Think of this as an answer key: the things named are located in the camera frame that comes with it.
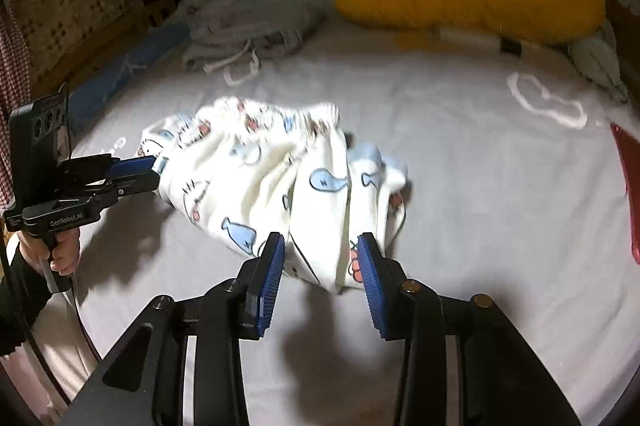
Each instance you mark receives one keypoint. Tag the red checkered cloth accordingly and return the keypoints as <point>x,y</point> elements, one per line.
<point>12,80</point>

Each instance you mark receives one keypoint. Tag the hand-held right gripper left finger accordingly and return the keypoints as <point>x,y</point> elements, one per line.
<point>267,286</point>

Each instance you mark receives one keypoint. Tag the white cartoon print pants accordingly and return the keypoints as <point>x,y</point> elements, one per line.
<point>270,176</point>

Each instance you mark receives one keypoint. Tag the person's leg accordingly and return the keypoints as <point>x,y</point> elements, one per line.
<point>65,346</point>

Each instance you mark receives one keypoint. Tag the wooden cane headboard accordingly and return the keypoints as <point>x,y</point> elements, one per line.
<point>80,5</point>

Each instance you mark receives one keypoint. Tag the grey printed bed sheet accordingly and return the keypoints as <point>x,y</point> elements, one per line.
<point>475,186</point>

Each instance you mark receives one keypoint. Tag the person's left forearm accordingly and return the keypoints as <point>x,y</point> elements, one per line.
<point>20,301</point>

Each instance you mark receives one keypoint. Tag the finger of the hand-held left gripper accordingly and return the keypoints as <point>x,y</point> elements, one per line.
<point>142,183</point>
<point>132,164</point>

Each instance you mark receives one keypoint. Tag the teal striped cloth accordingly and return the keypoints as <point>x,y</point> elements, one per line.
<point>597,60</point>

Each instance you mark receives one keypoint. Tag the red plastic sheet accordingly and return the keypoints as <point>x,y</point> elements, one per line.
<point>627,186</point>

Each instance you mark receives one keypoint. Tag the person's left hand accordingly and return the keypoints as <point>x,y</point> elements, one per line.
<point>62,256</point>

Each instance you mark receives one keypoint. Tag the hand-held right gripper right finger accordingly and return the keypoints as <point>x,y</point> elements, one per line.
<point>375,286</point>

